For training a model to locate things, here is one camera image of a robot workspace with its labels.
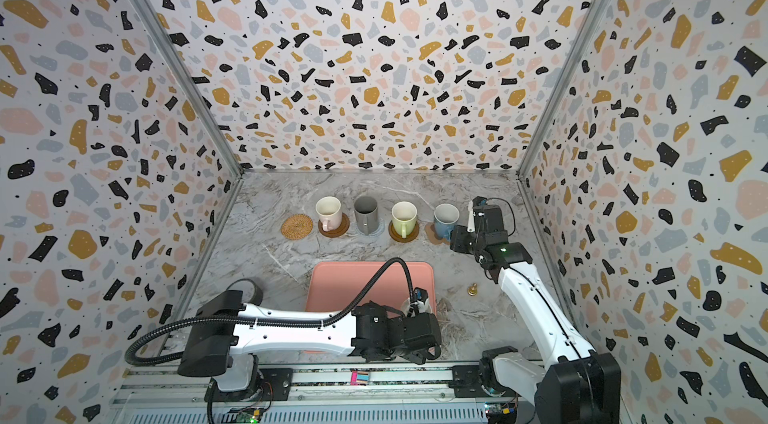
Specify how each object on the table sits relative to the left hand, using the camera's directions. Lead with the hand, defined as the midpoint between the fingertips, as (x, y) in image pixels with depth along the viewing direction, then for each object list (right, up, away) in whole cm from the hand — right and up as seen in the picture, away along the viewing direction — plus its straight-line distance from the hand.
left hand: (433, 346), depth 69 cm
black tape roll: (-50, +7, +19) cm, 53 cm away
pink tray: (-29, +7, +24) cm, 38 cm away
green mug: (-7, +28, +26) cm, 39 cm away
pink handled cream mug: (-32, +31, +32) cm, 54 cm away
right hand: (+8, +26, +13) cm, 30 cm away
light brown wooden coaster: (-9, +21, +31) cm, 39 cm away
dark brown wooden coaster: (-30, +23, +34) cm, 50 cm away
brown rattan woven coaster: (-45, +24, +36) cm, 63 cm away
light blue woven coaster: (-16, +24, +35) cm, 45 cm away
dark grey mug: (-18, +29, +26) cm, 43 cm away
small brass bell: (+14, +7, +20) cm, 25 cm away
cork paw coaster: (+3, +21, +34) cm, 40 cm away
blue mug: (+7, +28, +32) cm, 43 cm away
